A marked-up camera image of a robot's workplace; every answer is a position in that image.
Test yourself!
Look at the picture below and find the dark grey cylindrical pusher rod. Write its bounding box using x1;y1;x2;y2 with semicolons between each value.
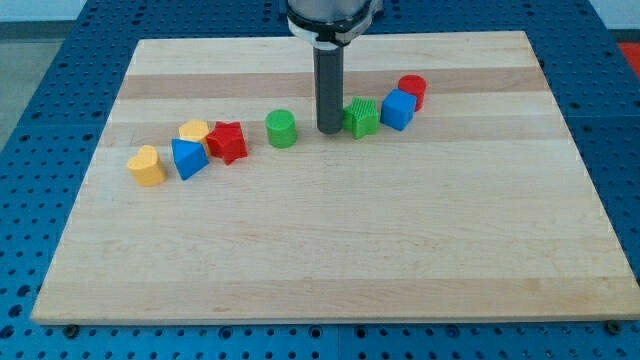
313;47;344;135

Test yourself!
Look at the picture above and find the green star block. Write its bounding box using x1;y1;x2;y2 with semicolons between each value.
343;97;380;139

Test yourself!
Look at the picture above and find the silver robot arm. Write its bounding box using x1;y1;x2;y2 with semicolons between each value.
286;0;384;135

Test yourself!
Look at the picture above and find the blue cube block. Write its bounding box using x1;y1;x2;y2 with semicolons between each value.
380;89;417;131

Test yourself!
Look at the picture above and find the red star block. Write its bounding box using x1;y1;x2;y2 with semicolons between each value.
206;121;248;165

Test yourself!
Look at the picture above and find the green cylinder block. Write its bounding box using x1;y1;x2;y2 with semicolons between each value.
265;109;297;149

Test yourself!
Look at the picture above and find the red cylinder block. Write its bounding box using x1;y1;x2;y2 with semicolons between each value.
398;74;428;112

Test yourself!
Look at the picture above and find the yellow hexagon block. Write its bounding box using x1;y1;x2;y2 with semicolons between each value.
178;119;210;152

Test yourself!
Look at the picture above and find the blue triangle block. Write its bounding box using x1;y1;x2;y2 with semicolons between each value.
171;138;209;180

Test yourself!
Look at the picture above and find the wooden board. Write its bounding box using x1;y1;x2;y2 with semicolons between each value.
31;31;639;325

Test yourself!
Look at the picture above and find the yellow heart block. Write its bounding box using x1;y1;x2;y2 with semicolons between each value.
126;145;167;187

